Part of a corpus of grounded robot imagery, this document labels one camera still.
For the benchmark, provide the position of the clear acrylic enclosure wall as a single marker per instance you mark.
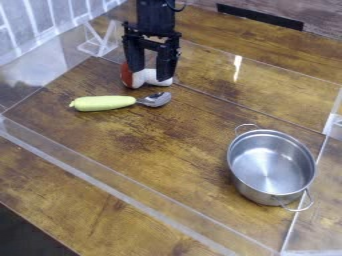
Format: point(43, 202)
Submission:
point(133, 182)

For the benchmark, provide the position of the black bar on table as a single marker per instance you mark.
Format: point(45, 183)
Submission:
point(261, 17)

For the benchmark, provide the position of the clear acrylic triangle stand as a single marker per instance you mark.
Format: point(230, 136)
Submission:
point(99, 45)

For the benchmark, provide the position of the red white plush mushroom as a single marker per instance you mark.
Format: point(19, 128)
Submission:
point(135, 79)

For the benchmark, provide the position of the green handled metal spoon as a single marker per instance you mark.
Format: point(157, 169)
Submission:
point(103, 103)

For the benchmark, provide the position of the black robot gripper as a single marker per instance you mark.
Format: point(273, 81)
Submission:
point(153, 32)

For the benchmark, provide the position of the stainless steel pot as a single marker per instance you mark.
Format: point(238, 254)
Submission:
point(273, 168)

